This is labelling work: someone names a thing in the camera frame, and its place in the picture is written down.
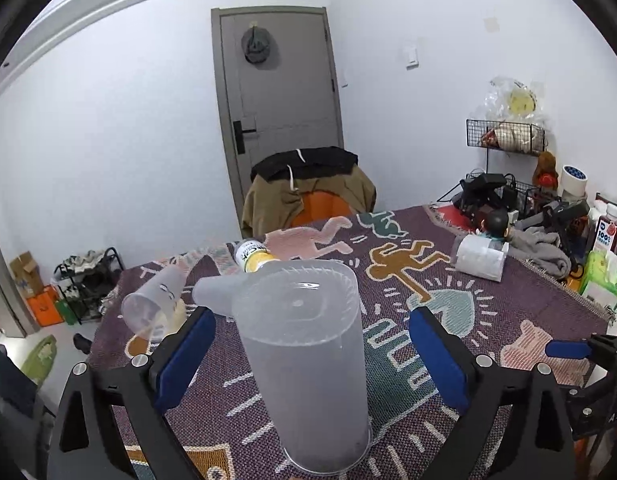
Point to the white tape roll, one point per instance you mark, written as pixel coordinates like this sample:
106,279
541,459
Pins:
573,180

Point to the small white wall switch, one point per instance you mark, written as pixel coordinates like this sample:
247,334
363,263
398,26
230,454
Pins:
343,79

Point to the grey door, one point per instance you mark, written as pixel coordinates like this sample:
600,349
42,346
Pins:
288,100

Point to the red juice bottle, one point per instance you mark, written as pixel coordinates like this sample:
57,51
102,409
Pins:
607,232

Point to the green tissue pack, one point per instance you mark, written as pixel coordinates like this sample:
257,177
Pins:
601,280

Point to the black shoe rack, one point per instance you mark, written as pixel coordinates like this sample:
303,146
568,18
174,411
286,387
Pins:
88,280

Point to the orange box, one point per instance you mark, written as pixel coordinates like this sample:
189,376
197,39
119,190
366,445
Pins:
42,307

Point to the tall translucent plastic cup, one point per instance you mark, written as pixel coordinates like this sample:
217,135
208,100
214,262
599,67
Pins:
308,360

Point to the white light switch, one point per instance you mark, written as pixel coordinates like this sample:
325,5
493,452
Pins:
411,55

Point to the printed blanket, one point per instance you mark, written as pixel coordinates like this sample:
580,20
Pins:
388,321

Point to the brown plush toy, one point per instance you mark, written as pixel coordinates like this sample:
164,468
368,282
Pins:
546,170

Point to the person's dark clothing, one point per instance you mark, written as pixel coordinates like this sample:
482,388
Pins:
11,400

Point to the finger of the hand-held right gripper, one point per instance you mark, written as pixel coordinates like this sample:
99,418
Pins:
568,349

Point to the yellow bottle with white label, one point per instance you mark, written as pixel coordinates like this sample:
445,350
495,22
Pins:
252,255

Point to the black device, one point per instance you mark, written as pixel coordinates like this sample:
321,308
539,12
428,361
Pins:
481,190

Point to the small translucent plastic cup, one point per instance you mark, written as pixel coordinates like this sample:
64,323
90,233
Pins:
148,305

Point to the black-haired doll figure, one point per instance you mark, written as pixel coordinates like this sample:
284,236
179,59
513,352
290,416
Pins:
494,222

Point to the orange chair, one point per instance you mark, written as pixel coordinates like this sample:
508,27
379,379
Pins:
321,207

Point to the black shoe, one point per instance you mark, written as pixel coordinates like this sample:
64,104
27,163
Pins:
82,344

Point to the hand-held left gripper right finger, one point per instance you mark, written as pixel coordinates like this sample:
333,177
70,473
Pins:
438,360

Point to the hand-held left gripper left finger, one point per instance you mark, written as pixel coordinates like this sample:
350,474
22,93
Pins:
184,360

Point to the clear plastic bag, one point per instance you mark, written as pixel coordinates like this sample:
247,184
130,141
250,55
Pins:
518,100

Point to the grey cloth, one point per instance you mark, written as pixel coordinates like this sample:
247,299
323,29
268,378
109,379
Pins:
541,252

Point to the black garment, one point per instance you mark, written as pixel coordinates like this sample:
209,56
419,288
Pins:
313,159

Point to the green bag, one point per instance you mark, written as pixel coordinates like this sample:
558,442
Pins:
38,360

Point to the grey cap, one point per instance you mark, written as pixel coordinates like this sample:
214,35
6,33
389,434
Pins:
257,45

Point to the cardboard box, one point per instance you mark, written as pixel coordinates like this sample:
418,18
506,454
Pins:
26,272

